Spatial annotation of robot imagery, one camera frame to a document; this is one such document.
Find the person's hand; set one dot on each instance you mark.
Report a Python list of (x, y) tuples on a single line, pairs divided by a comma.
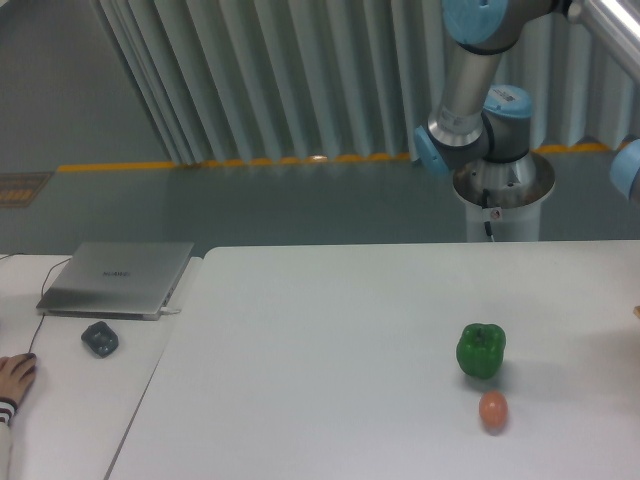
[(11, 386)]

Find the black computer mouse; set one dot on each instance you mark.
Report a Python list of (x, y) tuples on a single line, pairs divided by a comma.
[(26, 368)]

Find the striped sleeve forearm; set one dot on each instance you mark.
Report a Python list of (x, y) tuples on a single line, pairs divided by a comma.
[(8, 411)]

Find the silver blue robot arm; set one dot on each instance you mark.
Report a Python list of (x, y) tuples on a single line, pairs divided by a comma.
[(476, 132)]

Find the green bell pepper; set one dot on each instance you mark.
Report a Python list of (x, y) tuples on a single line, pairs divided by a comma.
[(480, 350)]

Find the small black plastic device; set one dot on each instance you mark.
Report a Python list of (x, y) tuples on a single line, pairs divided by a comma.
[(101, 339)]

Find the silver closed laptop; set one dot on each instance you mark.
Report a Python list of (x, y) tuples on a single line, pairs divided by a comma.
[(117, 280)]

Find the pale corrugated curtain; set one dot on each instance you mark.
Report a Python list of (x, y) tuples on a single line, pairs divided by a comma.
[(250, 80)]

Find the brown egg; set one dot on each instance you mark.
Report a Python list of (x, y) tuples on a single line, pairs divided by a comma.
[(493, 411)]

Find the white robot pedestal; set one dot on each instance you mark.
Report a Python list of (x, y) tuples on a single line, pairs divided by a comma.
[(503, 201)]

